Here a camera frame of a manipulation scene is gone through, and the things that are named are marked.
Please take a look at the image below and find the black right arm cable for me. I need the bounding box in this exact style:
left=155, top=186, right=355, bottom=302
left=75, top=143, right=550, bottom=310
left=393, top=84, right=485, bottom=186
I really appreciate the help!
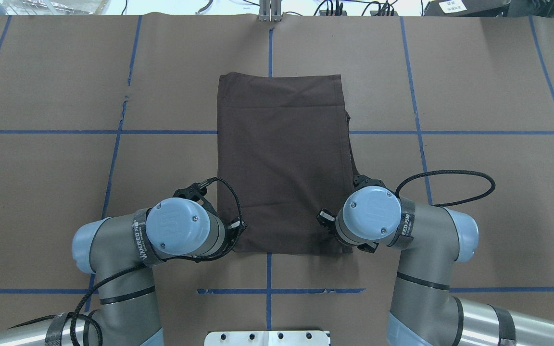
left=395, top=170, right=496, bottom=208

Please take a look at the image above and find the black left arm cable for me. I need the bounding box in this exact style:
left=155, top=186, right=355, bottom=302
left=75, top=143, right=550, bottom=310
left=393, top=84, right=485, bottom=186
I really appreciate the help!
left=8, top=177, right=248, bottom=346

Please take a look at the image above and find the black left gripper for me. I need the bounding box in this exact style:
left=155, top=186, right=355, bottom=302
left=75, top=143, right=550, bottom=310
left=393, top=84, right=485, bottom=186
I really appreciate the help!
left=221, top=216, right=248, bottom=253

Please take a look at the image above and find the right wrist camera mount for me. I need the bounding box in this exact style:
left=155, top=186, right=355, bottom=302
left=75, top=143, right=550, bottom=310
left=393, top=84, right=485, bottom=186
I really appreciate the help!
left=353, top=174, right=386, bottom=191

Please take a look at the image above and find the aluminium frame post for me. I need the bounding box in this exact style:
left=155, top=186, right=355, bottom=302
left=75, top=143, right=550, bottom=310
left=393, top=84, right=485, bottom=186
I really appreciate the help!
left=258, top=0, right=283, bottom=22

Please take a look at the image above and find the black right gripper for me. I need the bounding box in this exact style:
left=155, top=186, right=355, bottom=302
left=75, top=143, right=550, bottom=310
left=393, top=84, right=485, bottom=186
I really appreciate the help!
left=317, top=209, right=350, bottom=246

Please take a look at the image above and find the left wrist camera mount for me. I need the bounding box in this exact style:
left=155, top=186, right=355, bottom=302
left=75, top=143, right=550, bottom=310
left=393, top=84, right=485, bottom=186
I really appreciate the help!
left=172, top=183, right=212, bottom=208

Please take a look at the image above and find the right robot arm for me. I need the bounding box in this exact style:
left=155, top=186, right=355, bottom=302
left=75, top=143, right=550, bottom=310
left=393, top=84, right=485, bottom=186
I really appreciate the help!
left=317, top=186, right=554, bottom=346

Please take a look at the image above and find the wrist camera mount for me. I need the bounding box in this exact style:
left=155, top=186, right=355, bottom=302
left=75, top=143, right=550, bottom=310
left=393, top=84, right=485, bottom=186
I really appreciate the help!
left=172, top=183, right=212, bottom=208
left=353, top=174, right=386, bottom=191

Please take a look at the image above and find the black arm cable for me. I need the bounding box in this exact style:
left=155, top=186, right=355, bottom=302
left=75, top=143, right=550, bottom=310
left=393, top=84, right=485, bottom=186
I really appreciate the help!
left=395, top=170, right=496, bottom=208
left=8, top=177, right=248, bottom=346

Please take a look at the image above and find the dark brown t-shirt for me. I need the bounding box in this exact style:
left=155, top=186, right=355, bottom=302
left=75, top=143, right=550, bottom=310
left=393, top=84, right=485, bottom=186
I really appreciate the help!
left=217, top=72, right=355, bottom=256

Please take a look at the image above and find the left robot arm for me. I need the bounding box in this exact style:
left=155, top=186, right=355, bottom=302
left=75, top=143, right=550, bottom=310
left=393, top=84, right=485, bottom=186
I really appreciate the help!
left=0, top=198, right=247, bottom=346

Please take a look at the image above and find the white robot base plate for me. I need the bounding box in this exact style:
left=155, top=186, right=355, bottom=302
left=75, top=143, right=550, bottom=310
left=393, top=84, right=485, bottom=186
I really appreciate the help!
left=204, top=330, right=331, bottom=346

